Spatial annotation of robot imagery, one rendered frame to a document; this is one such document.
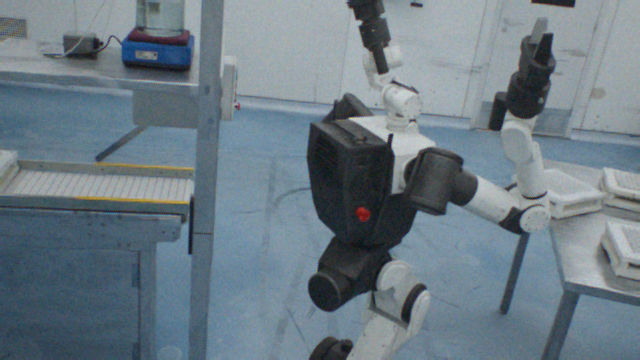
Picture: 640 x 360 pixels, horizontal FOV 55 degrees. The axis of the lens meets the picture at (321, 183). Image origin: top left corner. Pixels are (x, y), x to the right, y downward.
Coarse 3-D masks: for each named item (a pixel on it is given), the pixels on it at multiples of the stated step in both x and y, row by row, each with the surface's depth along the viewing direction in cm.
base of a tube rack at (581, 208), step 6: (552, 204) 226; (576, 204) 228; (582, 204) 229; (588, 204) 230; (594, 204) 230; (600, 204) 231; (552, 210) 221; (564, 210) 222; (570, 210) 222; (576, 210) 224; (582, 210) 226; (588, 210) 228; (594, 210) 230; (558, 216) 220; (564, 216) 221
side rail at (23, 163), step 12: (24, 168) 211; (36, 168) 211; (48, 168) 212; (60, 168) 213; (72, 168) 213; (84, 168) 214; (96, 168) 214; (108, 168) 215; (120, 168) 215; (132, 168) 216; (144, 168) 216; (156, 168) 217; (168, 168) 218
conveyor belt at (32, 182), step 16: (16, 176) 206; (32, 176) 207; (48, 176) 209; (64, 176) 210; (80, 176) 212; (96, 176) 213; (112, 176) 215; (128, 176) 216; (144, 176) 217; (16, 192) 196; (32, 192) 197; (48, 192) 198; (64, 192) 200; (80, 192) 201; (96, 192) 202; (112, 192) 204; (128, 192) 205; (144, 192) 206; (160, 192) 208; (176, 192) 209; (192, 192) 214; (80, 208) 192
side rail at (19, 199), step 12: (12, 204) 187; (24, 204) 188; (36, 204) 188; (48, 204) 189; (60, 204) 189; (72, 204) 190; (84, 204) 190; (96, 204) 191; (108, 204) 191; (120, 204) 192; (132, 204) 192; (144, 204) 193; (156, 204) 193; (168, 204) 194; (180, 204) 194
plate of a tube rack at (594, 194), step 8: (552, 168) 247; (512, 176) 236; (584, 184) 236; (552, 192) 224; (584, 192) 228; (592, 192) 229; (600, 192) 229; (552, 200) 221; (560, 200) 218; (568, 200) 219; (576, 200) 221; (584, 200) 224; (592, 200) 227
